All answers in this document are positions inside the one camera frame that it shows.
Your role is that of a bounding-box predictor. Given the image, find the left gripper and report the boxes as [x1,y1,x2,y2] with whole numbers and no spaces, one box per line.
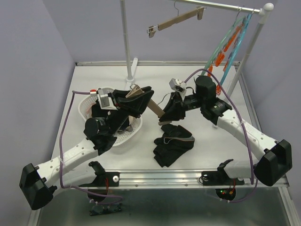
[107,86,154,136]

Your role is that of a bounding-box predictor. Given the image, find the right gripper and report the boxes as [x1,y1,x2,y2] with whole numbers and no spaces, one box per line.
[158,90,205,121]

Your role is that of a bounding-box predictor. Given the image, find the wooden clip hanger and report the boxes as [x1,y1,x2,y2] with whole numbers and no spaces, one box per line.
[126,84,171,126]
[147,3,206,38]

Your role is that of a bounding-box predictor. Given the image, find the grey striped underwear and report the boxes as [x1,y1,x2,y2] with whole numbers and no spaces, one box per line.
[118,125,133,134]

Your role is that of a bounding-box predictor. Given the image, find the black shorts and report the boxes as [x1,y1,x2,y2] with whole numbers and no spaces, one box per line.
[153,124,195,167]
[92,102,130,129]

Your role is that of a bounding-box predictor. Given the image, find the blue plastic clip hanger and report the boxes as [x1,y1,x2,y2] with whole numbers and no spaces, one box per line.
[220,13,253,85]

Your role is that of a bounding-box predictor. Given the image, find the green plastic clip hanger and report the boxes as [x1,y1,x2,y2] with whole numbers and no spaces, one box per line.
[205,7,244,72]

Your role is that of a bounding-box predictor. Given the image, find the white underwear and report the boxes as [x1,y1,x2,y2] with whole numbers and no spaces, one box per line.
[85,105,92,119]

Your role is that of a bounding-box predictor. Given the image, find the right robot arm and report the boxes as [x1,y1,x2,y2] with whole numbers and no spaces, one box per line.
[159,75,293,186]

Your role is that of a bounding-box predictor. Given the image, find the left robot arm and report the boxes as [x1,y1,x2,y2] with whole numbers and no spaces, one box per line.
[19,86,154,210]

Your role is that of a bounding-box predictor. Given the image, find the white perforated plastic basket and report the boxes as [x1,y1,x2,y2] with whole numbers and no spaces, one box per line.
[78,95,143,149]

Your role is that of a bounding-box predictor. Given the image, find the black eyeglasses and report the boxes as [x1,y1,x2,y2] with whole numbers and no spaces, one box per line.
[89,203,122,217]

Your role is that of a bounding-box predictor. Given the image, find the metal clothes rack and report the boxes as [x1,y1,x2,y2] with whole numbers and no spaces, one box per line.
[119,0,276,95]

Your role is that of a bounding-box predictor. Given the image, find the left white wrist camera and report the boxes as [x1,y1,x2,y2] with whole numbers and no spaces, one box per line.
[90,87,117,110]

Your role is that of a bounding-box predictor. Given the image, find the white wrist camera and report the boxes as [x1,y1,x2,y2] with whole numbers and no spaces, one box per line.
[90,87,117,110]
[169,78,187,100]

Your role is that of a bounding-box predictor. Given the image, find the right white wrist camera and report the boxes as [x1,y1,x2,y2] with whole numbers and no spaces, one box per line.
[169,78,187,100]

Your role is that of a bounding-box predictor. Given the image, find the aluminium mounting rail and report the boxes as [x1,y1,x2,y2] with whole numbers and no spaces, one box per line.
[39,168,289,189]

